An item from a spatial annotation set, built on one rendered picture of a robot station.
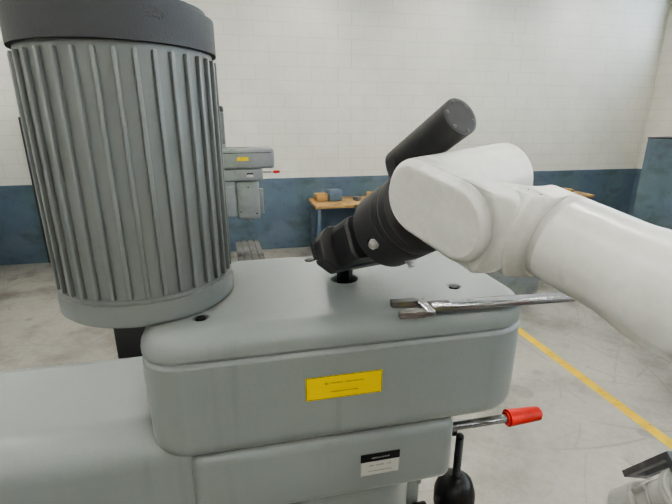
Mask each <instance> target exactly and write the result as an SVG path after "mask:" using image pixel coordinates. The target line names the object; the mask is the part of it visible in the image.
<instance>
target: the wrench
mask: <svg viewBox="0 0 672 504"><path fill-rule="evenodd" d="M573 301H576V300H574V299H572V298H571V297H569V296H567V295H566V294H564V293H562V292H561V291H559V292H545V293H531V294H517V295H503V296H489V297H475V298H461V299H447V300H433V301H426V300H425V299H424V298H403V299H390V305H391V307H392V308H403V307H417V306H418V308H416V309H402V310H399V311H398V317H399V318H400V319H412V318H425V317H426V316H427V317H429V316H435V314H436V312H442V311H455V310H468V309H482V308H495V307H508V306H521V305H534V304H547V303H560V302H573Z"/></svg>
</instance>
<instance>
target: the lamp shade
mask: <svg viewBox="0 0 672 504"><path fill-rule="evenodd" d="M452 471H453V468H452V467H450V468H448V471H447V472H446V473H445V474H444V475H442V476H438V477H437V479H436V481H435V483H434V493H433V501H434V504H474V503H475V490H474V486H473V483H472V480H471V478H470V476H469V475H468V474H467V473H466V472H464V471H463V470H461V472H460V476H459V477H455V476H453V474H452Z"/></svg>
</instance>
